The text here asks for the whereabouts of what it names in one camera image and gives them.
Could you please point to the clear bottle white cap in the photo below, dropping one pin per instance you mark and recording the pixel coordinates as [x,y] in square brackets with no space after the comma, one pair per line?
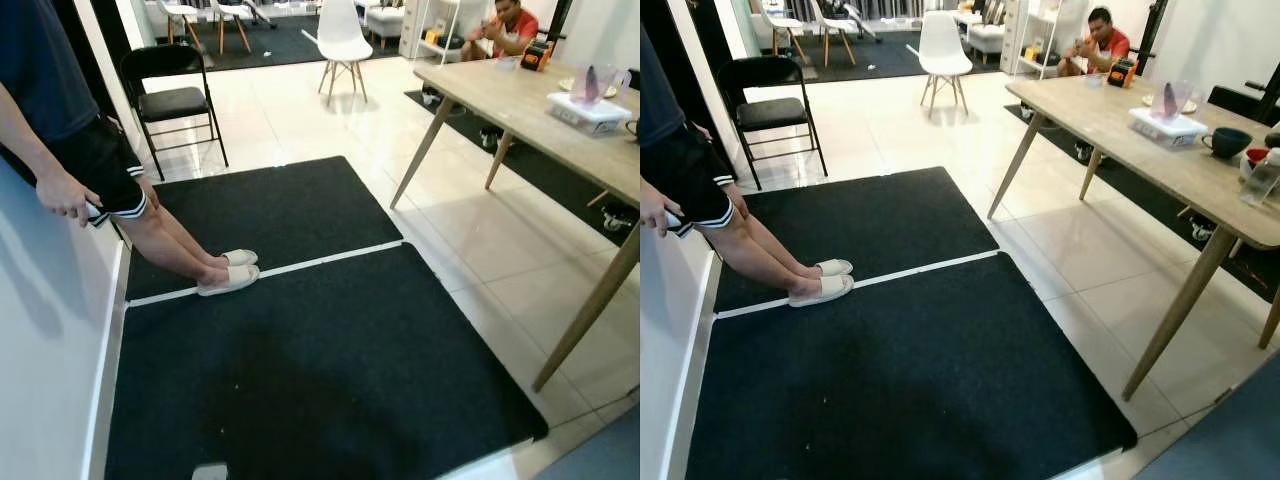
[1262,185]

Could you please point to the white tissue box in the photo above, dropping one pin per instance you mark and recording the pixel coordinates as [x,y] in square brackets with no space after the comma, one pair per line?
[1168,130]
[585,115]

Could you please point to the person in dark shirt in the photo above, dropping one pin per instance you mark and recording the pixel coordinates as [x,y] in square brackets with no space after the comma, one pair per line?
[60,60]
[660,90]

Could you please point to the clear pink pitcher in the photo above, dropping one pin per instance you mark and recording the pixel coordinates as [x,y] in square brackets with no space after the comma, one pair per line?
[1172,98]
[595,82]

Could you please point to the small pale plate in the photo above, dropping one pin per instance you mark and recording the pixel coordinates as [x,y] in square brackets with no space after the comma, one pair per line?
[565,86]
[1148,101]

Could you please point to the black folding chair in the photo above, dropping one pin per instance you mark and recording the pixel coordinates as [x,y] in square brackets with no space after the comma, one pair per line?
[770,113]
[172,103]

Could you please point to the light wooden table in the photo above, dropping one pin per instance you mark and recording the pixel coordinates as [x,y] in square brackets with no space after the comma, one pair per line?
[1080,110]
[510,100]

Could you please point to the white slipper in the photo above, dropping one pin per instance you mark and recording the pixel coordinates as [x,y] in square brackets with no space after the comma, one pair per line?
[825,289]
[240,257]
[835,267]
[228,281]

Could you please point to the orange and black device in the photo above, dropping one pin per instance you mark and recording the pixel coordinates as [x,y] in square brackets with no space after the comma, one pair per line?
[1122,73]
[535,55]

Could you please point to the black floor mat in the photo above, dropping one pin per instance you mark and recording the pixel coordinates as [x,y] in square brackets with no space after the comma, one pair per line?
[860,225]
[270,215]
[320,380]
[900,390]

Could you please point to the black metal upright stand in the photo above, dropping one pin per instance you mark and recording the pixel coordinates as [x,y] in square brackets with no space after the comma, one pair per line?
[1153,25]
[558,15]
[1268,100]

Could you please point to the person in red shirt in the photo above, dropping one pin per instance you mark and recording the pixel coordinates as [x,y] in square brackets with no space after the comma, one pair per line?
[1105,45]
[515,30]

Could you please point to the white shell chair wooden legs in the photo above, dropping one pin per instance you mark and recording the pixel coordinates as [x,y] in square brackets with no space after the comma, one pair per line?
[775,15]
[943,45]
[835,20]
[342,35]
[180,10]
[232,15]

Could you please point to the white shelf unit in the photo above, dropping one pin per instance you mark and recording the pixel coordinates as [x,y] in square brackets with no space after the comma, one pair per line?
[1030,35]
[430,25]

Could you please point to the dark grey carpet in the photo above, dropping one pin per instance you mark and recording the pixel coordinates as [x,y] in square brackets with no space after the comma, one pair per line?
[880,55]
[290,40]

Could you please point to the white ottoman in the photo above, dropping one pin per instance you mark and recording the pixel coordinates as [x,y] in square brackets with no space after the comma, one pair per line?
[985,38]
[385,20]

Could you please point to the red and white bowl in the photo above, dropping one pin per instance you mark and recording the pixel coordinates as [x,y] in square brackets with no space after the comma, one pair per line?
[1255,157]

